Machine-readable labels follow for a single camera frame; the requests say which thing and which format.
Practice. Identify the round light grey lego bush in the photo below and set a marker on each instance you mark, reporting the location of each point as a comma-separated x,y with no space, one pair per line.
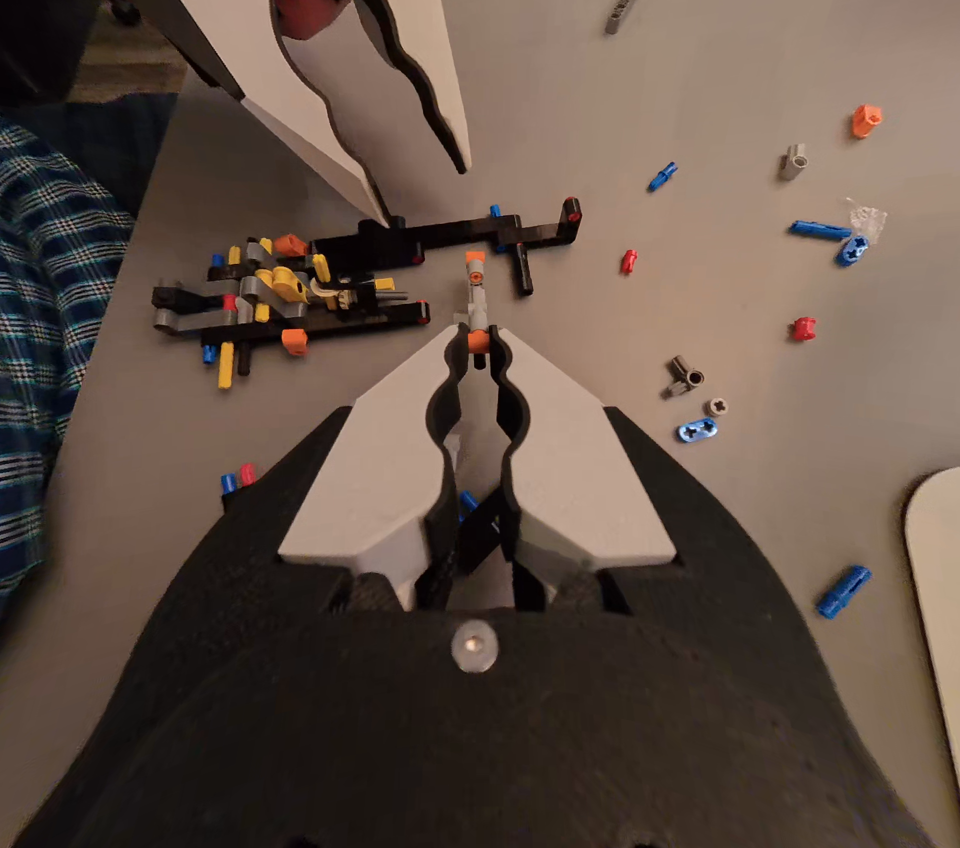
718,406

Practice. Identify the grey link with orange bushes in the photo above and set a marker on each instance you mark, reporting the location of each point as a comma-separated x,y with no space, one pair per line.
478,297

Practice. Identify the black angled lego beam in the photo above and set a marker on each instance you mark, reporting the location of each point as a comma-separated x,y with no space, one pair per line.
465,235

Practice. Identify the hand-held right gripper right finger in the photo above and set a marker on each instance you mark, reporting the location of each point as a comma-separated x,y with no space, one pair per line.
592,481

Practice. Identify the clear plastic lego piece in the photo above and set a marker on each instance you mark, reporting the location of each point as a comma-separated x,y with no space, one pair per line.
870,217

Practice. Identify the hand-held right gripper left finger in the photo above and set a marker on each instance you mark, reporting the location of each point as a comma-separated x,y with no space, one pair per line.
367,481

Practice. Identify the blue plaid shirt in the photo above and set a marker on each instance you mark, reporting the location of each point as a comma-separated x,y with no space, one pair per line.
45,263

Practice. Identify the orange lego connector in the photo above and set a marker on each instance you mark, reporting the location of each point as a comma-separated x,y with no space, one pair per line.
867,120

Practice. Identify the short black pinned lego beam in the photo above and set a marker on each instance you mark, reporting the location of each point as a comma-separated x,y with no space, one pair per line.
238,481

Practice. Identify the black straight lego beam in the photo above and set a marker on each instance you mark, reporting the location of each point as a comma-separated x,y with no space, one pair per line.
484,526

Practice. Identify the dark grey lego connector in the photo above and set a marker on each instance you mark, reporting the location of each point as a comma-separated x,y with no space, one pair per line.
686,377

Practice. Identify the black lego chassis assembly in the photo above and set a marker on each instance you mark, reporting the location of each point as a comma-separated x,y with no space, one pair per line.
330,319

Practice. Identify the red lego connector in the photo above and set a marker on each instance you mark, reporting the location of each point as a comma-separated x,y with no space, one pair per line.
803,328

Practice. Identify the long blue lego axle pin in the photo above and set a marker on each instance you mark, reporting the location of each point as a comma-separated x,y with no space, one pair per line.
819,230

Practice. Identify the small red lego bush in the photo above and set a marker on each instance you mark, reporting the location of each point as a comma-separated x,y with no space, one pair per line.
628,262

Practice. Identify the blue thin lego liftarm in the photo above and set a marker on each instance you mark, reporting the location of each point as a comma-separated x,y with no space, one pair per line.
852,251
697,430

